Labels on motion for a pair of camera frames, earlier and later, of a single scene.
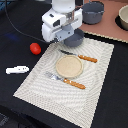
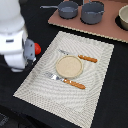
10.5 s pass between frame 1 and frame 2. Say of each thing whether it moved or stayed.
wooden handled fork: stayed
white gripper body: moved
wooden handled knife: stayed
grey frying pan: moved
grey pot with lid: stayed
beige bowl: stayed
